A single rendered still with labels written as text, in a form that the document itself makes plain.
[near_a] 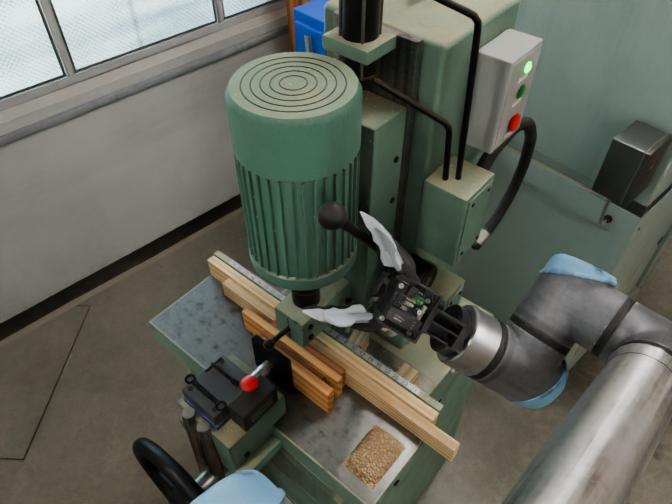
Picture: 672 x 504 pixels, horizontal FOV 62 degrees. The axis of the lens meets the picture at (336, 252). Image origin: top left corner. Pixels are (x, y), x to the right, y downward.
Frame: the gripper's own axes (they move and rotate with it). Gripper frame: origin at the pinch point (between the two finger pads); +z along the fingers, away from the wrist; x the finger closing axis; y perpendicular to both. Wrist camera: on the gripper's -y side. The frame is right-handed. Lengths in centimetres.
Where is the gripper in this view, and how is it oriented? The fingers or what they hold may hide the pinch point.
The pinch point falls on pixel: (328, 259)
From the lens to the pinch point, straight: 75.2
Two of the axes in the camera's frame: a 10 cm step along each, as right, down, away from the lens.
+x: -5.1, 8.6, 0.3
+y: 1.9, 1.4, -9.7
